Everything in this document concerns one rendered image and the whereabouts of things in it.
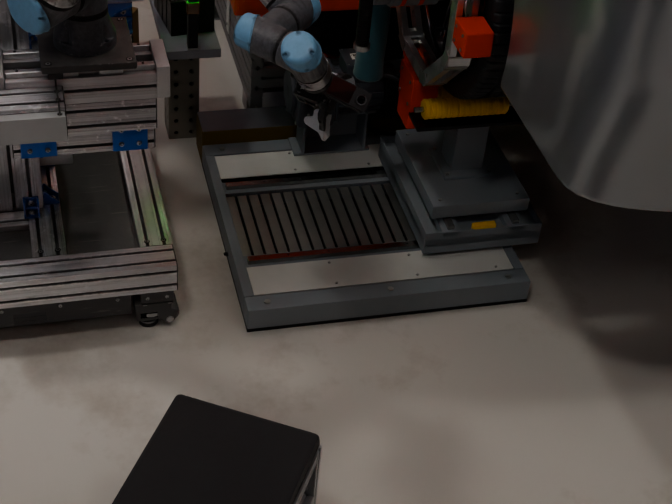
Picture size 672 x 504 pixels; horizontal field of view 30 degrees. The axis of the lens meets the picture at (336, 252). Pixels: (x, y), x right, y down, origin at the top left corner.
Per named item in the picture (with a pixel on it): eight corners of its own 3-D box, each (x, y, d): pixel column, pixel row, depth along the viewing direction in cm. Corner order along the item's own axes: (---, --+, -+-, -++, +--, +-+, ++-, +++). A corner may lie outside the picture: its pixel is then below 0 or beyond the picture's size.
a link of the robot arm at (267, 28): (257, 30, 266) (301, 50, 263) (228, 51, 258) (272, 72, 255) (261, -3, 261) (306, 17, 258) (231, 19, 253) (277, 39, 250)
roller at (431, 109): (515, 117, 354) (519, 99, 350) (416, 124, 347) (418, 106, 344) (509, 106, 358) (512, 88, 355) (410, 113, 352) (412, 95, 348)
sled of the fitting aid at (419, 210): (537, 245, 374) (543, 219, 368) (422, 257, 366) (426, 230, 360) (483, 149, 411) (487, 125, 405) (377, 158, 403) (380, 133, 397)
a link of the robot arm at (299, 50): (288, 20, 250) (324, 37, 248) (300, 42, 261) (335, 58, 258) (268, 54, 249) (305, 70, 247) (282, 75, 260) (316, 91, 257)
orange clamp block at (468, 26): (479, 39, 319) (491, 57, 313) (450, 41, 318) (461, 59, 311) (483, 15, 315) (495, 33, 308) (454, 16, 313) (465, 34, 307)
